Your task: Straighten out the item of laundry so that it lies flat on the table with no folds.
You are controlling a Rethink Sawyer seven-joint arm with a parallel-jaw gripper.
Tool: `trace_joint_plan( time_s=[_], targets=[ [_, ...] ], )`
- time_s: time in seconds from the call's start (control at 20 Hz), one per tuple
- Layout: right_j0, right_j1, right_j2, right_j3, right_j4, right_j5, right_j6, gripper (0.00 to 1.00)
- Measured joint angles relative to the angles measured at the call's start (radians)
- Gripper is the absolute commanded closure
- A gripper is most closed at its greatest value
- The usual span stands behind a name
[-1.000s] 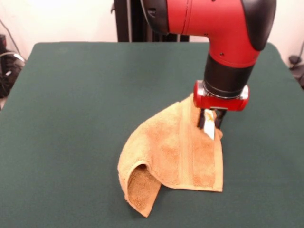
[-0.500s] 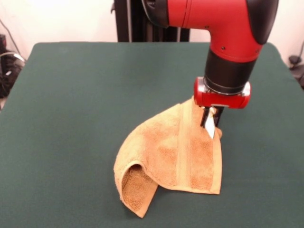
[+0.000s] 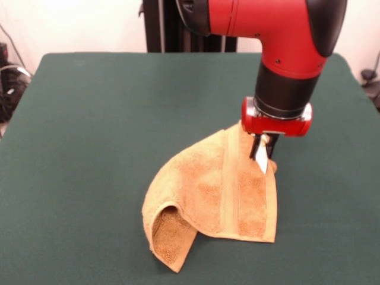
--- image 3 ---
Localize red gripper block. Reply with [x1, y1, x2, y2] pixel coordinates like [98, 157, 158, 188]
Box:
[240, 96, 314, 160]

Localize tan terry towel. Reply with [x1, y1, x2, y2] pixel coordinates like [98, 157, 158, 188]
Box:
[141, 120, 279, 274]

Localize dark green table cloth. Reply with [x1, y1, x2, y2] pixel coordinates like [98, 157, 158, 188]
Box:
[0, 52, 380, 285]

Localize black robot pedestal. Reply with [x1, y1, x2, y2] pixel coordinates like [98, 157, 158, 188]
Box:
[138, 0, 238, 53]

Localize grey cable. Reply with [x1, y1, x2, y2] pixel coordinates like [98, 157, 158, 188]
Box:
[0, 23, 32, 80]

